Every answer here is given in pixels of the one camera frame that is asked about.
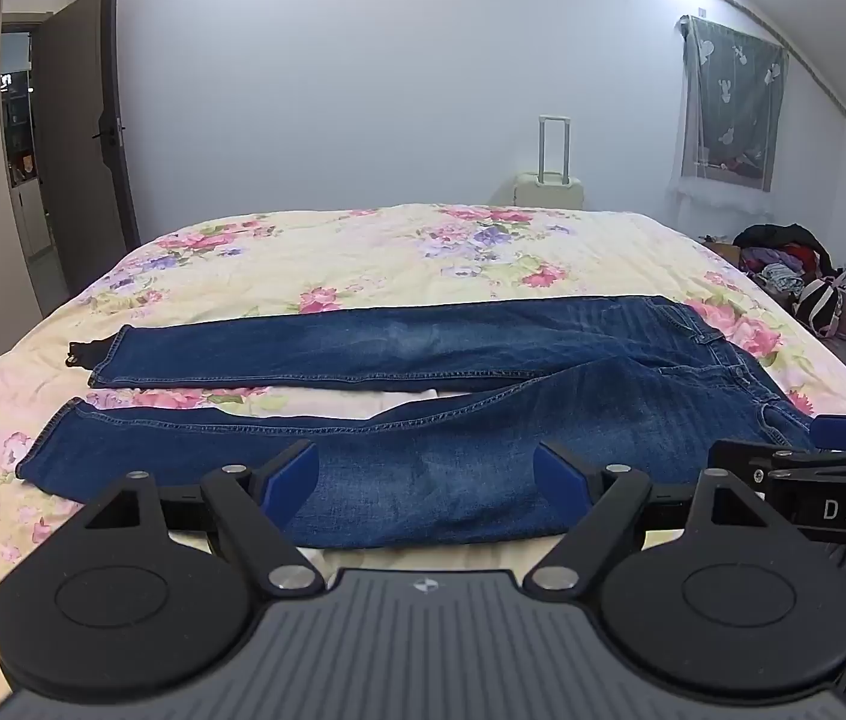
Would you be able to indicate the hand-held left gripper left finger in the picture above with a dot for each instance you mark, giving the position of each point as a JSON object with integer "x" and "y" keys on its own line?
{"x": 289, "y": 478}

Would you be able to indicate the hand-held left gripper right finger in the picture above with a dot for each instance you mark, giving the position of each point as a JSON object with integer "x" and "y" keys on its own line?
{"x": 556, "y": 478}

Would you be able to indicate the blue denim pants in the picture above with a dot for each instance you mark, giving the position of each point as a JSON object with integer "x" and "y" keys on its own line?
{"x": 430, "y": 457}

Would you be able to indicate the striped bag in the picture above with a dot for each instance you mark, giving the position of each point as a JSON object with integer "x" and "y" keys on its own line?
{"x": 820, "y": 307}

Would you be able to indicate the white cloth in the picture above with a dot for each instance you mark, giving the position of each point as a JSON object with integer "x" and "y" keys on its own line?
{"x": 404, "y": 403}

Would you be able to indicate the pile of clothes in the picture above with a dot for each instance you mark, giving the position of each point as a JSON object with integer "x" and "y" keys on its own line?
{"x": 783, "y": 251}

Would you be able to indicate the cardboard box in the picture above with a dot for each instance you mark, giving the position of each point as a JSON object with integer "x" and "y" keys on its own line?
{"x": 719, "y": 249}

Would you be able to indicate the floral bed blanket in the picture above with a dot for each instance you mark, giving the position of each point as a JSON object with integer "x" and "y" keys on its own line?
{"x": 363, "y": 255}

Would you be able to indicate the black cloth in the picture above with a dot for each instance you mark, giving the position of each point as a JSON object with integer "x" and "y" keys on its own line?
{"x": 82, "y": 354}

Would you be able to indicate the cream suitcase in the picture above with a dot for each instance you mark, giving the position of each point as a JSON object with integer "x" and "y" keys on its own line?
{"x": 550, "y": 191}

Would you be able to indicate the grey sheer curtain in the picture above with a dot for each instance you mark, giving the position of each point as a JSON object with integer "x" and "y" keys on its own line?
{"x": 730, "y": 97}

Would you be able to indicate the dark brown door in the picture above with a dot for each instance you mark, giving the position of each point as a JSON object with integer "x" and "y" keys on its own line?
{"x": 82, "y": 142}

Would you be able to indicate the wall conduit pipe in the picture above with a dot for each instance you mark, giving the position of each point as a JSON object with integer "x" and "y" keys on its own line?
{"x": 760, "y": 26}

